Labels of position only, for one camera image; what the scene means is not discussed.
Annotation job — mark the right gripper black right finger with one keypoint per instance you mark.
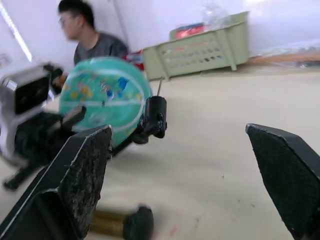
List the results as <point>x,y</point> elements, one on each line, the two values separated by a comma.
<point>287,180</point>

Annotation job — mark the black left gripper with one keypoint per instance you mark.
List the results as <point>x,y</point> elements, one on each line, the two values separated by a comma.
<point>35,140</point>

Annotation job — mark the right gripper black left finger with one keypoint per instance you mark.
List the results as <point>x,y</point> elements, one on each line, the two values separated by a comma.
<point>50,195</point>

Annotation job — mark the green printed ball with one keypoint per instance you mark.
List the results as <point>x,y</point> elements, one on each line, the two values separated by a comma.
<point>105,95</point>

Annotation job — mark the man in grey shirt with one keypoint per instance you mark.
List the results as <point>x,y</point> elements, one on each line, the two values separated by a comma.
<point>97,42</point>

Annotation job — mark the red and white package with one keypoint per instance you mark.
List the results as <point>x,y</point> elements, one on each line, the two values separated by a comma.
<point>135,58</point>

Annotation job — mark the light green plastic basket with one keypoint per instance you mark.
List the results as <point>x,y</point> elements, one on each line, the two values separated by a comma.
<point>200,52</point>

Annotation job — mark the red packet in basket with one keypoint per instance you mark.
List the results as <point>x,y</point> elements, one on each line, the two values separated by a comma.
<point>190,31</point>

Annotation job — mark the clear plastic bag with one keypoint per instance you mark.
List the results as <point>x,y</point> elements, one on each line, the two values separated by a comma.
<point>216,15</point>

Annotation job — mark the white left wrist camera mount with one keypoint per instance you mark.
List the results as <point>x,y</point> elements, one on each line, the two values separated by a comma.
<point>10,120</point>

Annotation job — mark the white wall strip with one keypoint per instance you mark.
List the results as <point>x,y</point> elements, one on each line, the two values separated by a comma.
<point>16,30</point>

